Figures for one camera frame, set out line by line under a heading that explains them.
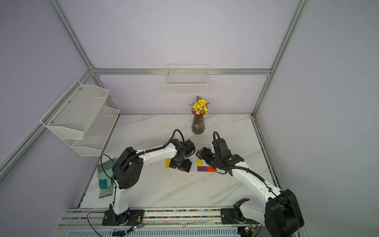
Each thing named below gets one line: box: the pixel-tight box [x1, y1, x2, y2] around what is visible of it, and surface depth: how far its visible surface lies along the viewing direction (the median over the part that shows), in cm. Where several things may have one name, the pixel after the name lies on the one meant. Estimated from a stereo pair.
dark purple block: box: [197, 165, 208, 172], surface depth 92 cm
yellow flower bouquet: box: [189, 95, 211, 117], surface depth 93 cm
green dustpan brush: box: [97, 157, 118, 199], surface depth 86 cm
